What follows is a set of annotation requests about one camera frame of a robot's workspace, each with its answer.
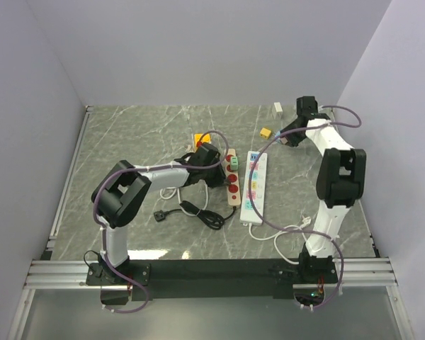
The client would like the yellow cube adapter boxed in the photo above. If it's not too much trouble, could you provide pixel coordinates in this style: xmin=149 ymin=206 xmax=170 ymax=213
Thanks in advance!
xmin=194 ymin=133 xmax=211 ymax=147

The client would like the white strip power cord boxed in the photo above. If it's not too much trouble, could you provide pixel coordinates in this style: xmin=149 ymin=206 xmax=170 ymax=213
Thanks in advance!
xmin=247 ymin=214 xmax=312 ymax=266

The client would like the white coiled cable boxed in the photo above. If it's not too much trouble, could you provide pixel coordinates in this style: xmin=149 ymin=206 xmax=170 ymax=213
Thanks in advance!
xmin=159 ymin=144 xmax=210 ymax=217

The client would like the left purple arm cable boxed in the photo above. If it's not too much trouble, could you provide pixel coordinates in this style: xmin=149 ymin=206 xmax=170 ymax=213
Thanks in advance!
xmin=93 ymin=130 xmax=232 ymax=315

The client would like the green USB charger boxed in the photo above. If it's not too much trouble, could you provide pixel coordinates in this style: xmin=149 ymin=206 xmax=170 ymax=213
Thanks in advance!
xmin=229 ymin=159 xmax=239 ymax=171

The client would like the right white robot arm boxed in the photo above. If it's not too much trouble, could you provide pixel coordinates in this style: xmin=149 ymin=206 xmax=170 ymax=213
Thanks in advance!
xmin=278 ymin=96 xmax=366 ymax=283

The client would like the white multicolour power strip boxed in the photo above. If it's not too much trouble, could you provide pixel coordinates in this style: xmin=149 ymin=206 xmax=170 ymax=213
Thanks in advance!
xmin=239 ymin=151 xmax=268 ymax=226

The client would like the aluminium rail frame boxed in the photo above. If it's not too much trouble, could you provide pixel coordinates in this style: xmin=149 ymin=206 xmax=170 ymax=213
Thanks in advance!
xmin=8 ymin=105 xmax=409 ymax=339

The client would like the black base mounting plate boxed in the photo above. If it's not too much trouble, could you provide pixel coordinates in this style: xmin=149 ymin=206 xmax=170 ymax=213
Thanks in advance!
xmin=86 ymin=259 xmax=338 ymax=301

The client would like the white Honor charger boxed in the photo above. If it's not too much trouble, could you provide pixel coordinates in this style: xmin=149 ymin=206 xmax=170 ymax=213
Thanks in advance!
xmin=272 ymin=102 xmax=283 ymax=119

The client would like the beige red-socket power strip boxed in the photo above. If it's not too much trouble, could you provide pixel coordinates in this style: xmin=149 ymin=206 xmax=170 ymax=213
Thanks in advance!
xmin=223 ymin=148 xmax=241 ymax=208

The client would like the black power cable with plug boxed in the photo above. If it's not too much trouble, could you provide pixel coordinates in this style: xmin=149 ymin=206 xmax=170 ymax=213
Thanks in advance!
xmin=154 ymin=200 xmax=237 ymax=231

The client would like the yellow USB charger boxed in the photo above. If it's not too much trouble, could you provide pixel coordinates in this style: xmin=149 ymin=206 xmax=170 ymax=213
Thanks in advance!
xmin=259 ymin=127 xmax=272 ymax=140

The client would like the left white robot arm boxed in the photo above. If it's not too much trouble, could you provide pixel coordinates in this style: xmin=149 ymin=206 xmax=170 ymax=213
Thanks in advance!
xmin=91 ymin=143 xmax=230 ymax=285

